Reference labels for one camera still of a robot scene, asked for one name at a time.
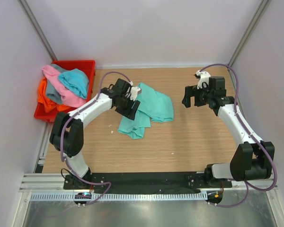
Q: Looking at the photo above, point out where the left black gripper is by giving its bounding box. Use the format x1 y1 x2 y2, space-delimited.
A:
115 95 140 121

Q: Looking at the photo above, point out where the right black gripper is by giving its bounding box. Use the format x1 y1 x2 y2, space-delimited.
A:
182 82 213 108

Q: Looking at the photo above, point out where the teal green t shirt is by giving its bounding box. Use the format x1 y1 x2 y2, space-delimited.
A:
117 82 174 140

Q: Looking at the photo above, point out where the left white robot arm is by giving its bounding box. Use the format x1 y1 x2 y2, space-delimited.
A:
49 79 142 189

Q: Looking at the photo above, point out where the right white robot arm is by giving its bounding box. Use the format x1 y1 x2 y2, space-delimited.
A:
182 72 275 187

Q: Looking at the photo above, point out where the red plastic bin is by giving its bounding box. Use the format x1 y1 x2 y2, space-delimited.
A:
34 60 95 122

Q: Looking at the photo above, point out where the pink t shirt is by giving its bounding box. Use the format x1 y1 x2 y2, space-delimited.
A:
42 65 86 108

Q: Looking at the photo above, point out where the sky blue t shirt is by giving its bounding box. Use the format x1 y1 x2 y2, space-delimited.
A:
58 69 89 99

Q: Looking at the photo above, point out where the grey t shirt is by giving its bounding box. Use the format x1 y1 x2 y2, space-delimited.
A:
45 64 66 105

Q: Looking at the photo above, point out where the orange t shirt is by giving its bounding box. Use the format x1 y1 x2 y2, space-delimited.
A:
37 77 70 113

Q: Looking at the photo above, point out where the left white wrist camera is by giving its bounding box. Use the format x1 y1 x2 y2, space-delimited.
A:
125 81 142 101

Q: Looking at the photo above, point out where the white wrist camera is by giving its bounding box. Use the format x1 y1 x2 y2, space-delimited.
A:
125 81 142 101
195 70 211 89

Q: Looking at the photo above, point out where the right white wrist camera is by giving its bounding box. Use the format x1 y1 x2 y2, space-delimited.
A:
195 70 211 89

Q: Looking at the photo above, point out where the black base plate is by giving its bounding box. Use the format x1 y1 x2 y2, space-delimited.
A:
62 171 232 195

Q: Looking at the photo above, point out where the slotted cable duct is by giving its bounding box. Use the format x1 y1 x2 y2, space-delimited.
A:
30 191 207 202

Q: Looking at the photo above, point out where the right corner aluminium post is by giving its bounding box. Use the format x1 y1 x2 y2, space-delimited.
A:
228 0 271 66

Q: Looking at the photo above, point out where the corner aluminium post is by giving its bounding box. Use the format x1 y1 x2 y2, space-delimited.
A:
228 0 271 66
18 0 57 61

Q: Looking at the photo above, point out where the aluminium frame rail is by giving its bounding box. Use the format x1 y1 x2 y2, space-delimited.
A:
18 172 67 192

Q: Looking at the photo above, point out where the left corner aluminium post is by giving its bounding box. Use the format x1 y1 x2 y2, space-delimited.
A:
18 0 57 61

